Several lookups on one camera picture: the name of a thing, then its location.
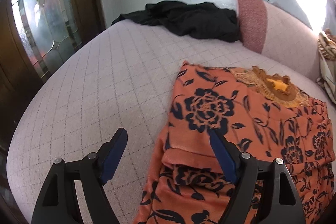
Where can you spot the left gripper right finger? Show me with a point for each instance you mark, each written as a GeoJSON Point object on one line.
{"type": "Point", "coordinates": [279, 201]}

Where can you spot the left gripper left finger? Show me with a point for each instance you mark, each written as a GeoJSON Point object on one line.
{"type": "Point", "coordinates": [57, 201]}

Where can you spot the orange black floral garment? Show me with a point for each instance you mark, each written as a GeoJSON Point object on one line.
{"type": "Point", "coordinates": [186, 184]}

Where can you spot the cream leaf print cloth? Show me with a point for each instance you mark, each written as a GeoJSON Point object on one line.
{"type": "Point", "coordinates": [327, 62]}

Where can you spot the pink bolster pillow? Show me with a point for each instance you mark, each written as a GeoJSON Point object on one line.
{"type": "Point", "coordinates": [274, 33]}

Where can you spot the black garment on bed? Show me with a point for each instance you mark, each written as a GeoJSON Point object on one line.
{"type": "Point", "coordinates": [200, 21]}

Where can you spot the stained glass wooden door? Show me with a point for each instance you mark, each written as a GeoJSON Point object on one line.
{"type": "Point", "coordinates": [37, 38]}

